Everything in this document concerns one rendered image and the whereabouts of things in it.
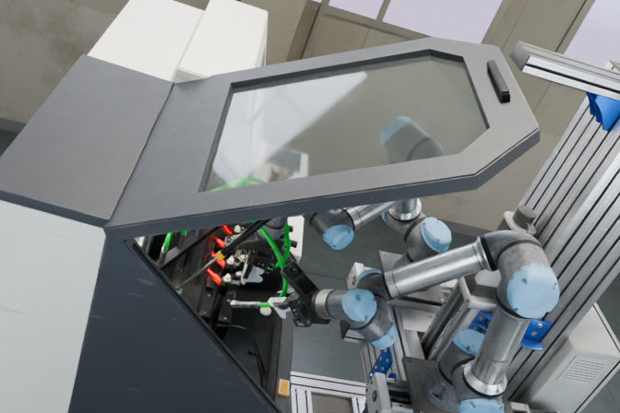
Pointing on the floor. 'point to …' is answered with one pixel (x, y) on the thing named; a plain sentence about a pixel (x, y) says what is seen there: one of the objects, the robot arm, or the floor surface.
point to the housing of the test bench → (77, 194)
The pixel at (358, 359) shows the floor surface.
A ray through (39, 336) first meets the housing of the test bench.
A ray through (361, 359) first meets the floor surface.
